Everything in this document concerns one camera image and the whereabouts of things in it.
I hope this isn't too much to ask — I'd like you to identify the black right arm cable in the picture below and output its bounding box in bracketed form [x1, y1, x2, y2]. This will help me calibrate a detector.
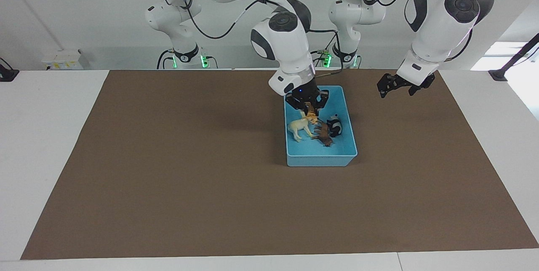
[170, 0, 342, 80]

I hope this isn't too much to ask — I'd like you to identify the white box with yellow labels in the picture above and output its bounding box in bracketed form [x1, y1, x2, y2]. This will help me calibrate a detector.
[41, 49, 85, 71]

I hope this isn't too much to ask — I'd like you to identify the black left base cable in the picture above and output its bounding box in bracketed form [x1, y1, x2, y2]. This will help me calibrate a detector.
[311, 31, 338, 68]

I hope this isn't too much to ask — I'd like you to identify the brown lion toy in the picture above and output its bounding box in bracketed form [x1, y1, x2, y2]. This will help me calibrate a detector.
[311, 120, 336, 148]

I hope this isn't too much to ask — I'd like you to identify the black clamp stand with rod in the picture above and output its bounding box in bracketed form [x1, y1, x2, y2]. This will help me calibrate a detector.
[488, 33, 539, 82]

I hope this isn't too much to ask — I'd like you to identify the light blue storage box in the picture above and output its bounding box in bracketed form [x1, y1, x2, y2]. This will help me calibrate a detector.
[283, 85, 358, 167]

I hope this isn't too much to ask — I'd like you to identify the cream white horse toy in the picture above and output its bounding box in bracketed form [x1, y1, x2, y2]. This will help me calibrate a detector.
[287, 117, 315, 142]

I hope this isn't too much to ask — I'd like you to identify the brown table mat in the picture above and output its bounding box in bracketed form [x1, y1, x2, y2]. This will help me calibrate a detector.
[20, 69, 539, 260]

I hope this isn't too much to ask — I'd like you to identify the black right base cable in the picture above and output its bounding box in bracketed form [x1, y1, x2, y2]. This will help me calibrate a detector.
[157, 49, 174, 70]

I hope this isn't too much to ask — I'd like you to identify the black white panda toy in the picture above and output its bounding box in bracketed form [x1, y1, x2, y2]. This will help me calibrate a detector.
[328, 113, 343, 138]

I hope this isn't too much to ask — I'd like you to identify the orange striped tiger toy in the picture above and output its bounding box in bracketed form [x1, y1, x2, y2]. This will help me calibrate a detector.
[304, 102, 320, 125]

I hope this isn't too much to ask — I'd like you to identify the small black clamp stand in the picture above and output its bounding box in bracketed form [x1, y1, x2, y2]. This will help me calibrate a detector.
[0, 57, 19, 83]

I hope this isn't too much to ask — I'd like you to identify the black base cable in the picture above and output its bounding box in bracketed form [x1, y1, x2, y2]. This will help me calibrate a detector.
[157, 49, 174, 70]
[311, 31, 338, 68]

